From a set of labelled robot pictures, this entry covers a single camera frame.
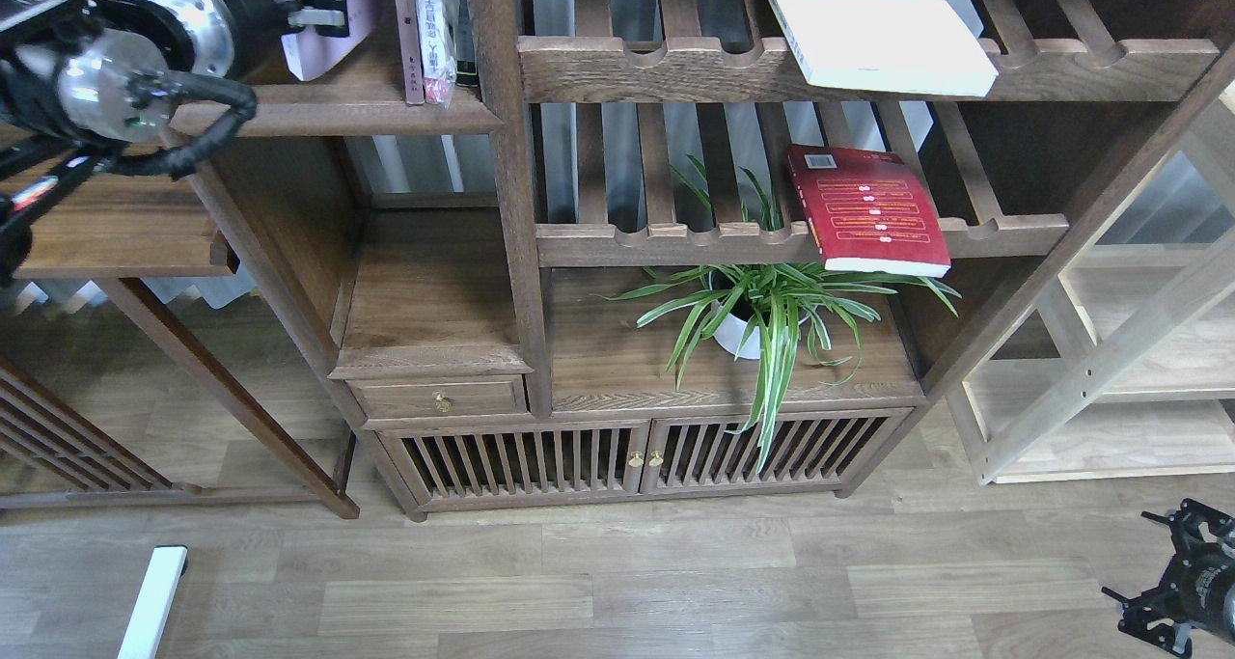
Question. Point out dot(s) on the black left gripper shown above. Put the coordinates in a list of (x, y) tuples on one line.
[(230, 38)]

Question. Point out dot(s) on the thin mauve upright book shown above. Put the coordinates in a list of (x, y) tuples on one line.
[(409, 46)]

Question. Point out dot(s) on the dark wooden bookshelf cabinet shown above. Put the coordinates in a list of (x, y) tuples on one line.
[(475, 250)]

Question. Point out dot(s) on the lavender paperback book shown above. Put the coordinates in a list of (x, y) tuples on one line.
[(330, 32)]

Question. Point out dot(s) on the white book with green cover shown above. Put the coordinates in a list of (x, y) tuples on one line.
[(912, 47)]

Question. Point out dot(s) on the white robot base bar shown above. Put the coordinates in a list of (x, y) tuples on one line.
[(154, 602)]

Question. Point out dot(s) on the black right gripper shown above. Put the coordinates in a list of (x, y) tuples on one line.
[(1197, 584)]

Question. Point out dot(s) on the red hardcover book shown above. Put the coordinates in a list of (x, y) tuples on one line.
[(868, 212)]

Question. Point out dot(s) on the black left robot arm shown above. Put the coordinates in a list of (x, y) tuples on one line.
[(131, 87)]

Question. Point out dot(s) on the brass drawer knob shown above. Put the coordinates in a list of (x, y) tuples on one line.
[(442, 403)]

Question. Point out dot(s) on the light wooden shelf rack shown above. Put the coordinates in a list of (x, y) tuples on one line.
[(1124, 367)]

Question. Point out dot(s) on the white plant pot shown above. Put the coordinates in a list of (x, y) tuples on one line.
[(747, 326)]

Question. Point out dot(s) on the white pink upright book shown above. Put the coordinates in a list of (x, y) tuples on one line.
[(436, 22)]

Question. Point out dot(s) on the green spider plant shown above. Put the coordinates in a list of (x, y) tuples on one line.
[(835, 303)]

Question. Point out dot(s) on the dark upright book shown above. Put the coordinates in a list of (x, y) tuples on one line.
[(465, 54)]

